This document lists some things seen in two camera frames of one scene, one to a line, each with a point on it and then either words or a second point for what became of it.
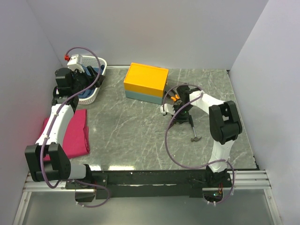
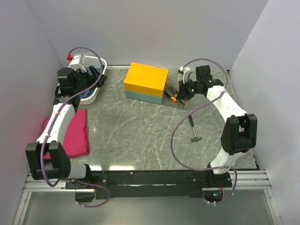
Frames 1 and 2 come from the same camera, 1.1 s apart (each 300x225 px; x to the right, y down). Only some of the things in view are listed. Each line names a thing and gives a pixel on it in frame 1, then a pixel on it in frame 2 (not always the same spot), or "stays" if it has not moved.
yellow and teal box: [146, 83] stays
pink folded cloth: [75, 138] stays
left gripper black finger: [95, 75] stays
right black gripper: [182, 119] to [183, 95]
